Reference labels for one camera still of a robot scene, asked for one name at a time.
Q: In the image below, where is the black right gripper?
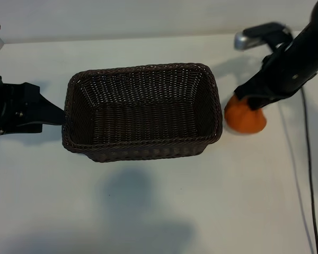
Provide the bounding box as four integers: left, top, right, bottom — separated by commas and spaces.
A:
234, 39, 317, 111

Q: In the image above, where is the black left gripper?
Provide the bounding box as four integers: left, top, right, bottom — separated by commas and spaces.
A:
0, 71, 64, 138

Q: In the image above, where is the orange fruit with knobbed top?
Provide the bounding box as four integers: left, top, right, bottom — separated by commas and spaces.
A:
224, 95, 267, 134

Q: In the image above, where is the dark brown wicker basket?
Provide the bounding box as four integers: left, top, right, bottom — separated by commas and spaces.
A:
61, 62, 223, 163

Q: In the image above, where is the right wrist camera grey black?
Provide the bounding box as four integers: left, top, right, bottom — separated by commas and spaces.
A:
234, 22, 294, 51

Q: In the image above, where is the black cable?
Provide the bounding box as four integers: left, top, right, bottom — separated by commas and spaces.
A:
299, 87, 318, 254

